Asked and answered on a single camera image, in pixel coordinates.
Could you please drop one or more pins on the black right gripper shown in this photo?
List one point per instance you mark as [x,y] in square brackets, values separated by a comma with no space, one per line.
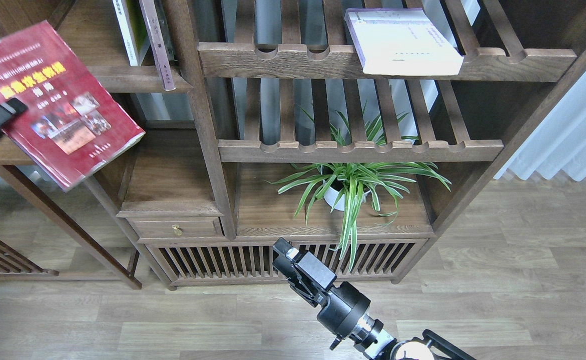
[343,308]

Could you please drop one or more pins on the red paperback book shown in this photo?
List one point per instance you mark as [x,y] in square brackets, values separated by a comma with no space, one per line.
[72,126]

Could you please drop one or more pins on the yellow green paperback book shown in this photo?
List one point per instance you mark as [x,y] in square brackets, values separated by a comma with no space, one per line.
[133,29]

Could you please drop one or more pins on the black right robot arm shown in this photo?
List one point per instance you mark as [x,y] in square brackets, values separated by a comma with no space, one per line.
[381,345]

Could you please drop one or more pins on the white plant pot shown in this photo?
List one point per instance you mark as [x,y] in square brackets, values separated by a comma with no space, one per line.
[331,195]

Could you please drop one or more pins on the green spider plant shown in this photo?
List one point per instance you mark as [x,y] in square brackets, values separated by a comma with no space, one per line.
[383,180]

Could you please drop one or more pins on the brass drawer knob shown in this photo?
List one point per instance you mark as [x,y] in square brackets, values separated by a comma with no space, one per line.
[177,230]

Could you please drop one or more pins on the dark wooden bookshelf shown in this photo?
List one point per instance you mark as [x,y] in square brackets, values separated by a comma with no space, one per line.
[261,104]

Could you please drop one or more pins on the thin upright pink book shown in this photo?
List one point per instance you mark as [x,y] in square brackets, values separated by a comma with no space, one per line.
[162,62]

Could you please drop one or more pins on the grey upright book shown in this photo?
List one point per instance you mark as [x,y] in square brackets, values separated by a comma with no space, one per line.
[166,34]

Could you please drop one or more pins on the white purple paperback book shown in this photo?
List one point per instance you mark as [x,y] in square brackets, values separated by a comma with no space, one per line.
[401,42]

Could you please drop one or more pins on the white pleated curtain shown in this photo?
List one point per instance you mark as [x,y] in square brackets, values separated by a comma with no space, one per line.
[558,144]

